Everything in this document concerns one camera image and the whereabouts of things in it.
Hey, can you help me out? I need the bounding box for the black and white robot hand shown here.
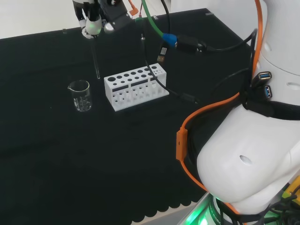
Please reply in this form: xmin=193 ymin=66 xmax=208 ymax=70
xmin=72 ymin=0 xmax=103 ymax=39

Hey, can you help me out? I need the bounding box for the clear glass rod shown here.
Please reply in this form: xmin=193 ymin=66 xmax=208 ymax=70
xmin=92 ymin=35 xmax=101 ymax=80

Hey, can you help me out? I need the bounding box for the white test tube rack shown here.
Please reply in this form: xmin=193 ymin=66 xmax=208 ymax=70
xmin=104 ymin=63 xmax=170 ymax=112

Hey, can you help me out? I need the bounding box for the clear glass beaker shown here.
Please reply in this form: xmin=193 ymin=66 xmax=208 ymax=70
xmin=67 ymin=80 xmax=92 ymax=112

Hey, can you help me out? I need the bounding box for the black bench cloth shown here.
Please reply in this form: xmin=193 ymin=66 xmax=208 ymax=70
xmin=0 ymin=8 xmax=257 ymax=225

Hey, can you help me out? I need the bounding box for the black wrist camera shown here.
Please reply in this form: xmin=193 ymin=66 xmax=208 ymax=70
xmin=100 ymin=0 xmax=132 ymax=34

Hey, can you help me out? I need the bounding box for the orange wire connector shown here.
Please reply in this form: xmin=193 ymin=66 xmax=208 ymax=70
xmin=127 ymin=0 xmax=140 ymax=19

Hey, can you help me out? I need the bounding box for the green cable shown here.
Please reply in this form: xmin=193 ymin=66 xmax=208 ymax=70
xmin=141 ymin=0 xmax=165 ymax=38

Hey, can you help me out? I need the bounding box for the black cable with USB plug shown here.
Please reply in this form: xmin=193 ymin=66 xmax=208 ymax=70
xmin=156 ymin=0 xmax=172 ymax=66

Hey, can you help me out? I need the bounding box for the blue cable connector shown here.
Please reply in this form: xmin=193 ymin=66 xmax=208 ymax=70
xmin=161 ymin=33 xmax=178 ymax=49

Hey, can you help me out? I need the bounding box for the black adapter with cable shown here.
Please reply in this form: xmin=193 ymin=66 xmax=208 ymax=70
xmin=175 ymin=29 xmax=258 ymax=54

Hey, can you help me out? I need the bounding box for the thin black cable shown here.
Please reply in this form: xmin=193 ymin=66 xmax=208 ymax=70
xmin=140 ymin=33 xmax=199 ymax=104

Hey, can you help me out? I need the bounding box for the orange cable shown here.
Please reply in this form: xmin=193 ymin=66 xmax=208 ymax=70
xmin=175 ymin=0 xmax=263 ymax=218

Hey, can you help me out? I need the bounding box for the black arm strap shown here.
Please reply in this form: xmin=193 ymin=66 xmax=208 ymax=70
xmin=242 ymin=93 xmax=300 ymax=120

